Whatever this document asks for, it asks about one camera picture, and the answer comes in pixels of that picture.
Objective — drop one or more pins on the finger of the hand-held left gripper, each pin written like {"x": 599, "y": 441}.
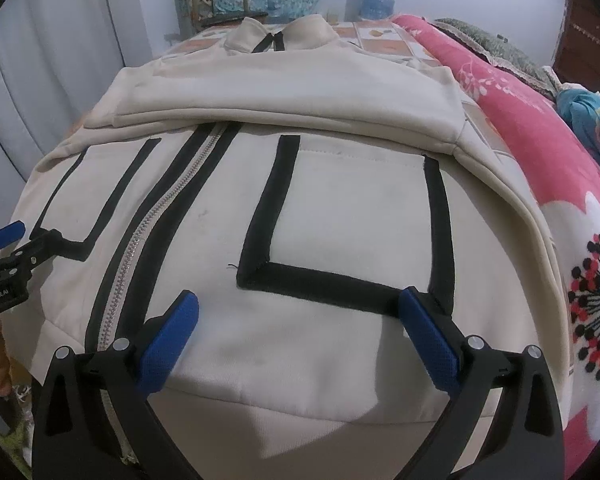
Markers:
{"x": 7, "y": 234}
{"x": 45, "y": 242}

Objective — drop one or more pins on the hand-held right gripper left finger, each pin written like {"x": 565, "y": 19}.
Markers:
{"x": 172, "y": 335}

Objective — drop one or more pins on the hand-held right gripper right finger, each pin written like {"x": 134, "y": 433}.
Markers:
{"x": 427, "y": 335}

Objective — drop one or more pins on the beige zip jacket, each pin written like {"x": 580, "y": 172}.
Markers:
{"x": 330, "y": 200}

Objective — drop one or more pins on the white curtain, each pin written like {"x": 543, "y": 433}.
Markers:
{"x": 55, "y": 50}

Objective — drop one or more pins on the pink floral blanket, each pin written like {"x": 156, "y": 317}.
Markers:
{"x": 530, "y": 135}

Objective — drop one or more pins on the blue floral cloth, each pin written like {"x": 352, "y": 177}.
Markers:
{"x": 595, "y": 120}

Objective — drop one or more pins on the colourful printed board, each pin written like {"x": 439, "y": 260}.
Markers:
{"x": 192, "y": 10}

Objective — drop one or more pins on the wooden chair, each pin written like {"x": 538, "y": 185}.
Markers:
{"x": 230, "y": 17}

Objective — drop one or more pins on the grey patterned pillow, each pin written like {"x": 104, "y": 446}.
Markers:
{"x": 495, "y": 47}

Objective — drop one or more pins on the brown door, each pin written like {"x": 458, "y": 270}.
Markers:
{"x": 585, "y": 60}

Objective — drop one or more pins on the metal hook rail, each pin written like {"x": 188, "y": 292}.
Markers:
{"x": 591, "y": 35}

